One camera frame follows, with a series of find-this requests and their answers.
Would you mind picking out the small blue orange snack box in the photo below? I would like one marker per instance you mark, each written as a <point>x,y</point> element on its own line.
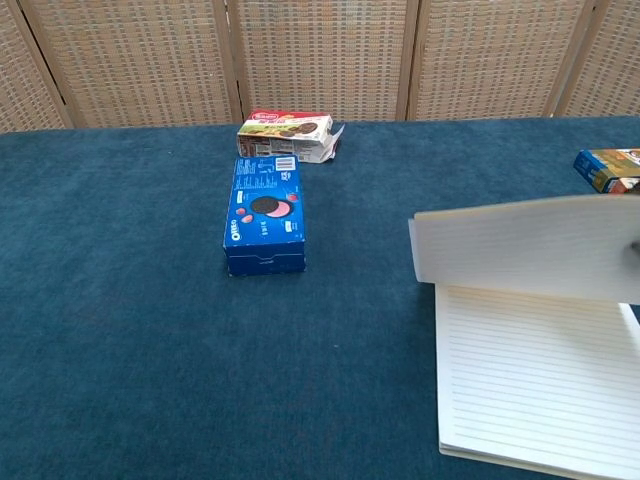
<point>607,170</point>

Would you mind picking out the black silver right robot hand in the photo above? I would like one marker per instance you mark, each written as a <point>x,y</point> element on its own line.
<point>636,246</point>

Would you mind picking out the woven bamboo screen panel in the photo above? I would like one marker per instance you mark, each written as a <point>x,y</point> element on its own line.
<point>140,60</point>
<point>607,65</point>
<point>325,55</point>
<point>25,80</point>
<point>495,55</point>

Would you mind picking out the blue Oreo cookie box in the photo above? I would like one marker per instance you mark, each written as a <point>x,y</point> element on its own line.
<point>265,215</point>

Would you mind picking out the dark blue carpet tabletop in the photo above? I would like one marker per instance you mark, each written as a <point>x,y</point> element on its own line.
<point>150,325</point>

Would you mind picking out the white lined notepad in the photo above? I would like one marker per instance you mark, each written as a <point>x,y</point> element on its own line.
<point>525,375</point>

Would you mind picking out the white red chocolate biscuit box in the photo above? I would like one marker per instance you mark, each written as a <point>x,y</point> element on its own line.
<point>285,135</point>

